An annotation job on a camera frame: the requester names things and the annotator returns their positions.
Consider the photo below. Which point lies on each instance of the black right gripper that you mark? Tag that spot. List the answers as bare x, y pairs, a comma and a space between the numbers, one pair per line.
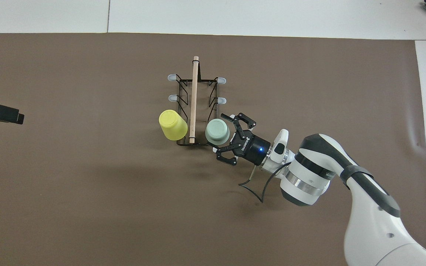
253, 149

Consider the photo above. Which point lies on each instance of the pale green plastic cup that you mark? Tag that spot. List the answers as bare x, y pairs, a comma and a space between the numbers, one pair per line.
217, 131

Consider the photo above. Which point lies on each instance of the yellow plastic cup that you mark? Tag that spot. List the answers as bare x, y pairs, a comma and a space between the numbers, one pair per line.
172, 123

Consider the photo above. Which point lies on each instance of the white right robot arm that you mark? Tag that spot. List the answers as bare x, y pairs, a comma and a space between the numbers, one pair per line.
375, 236

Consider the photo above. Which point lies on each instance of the brown table mat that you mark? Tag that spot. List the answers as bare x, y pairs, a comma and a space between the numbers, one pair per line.
87, 203

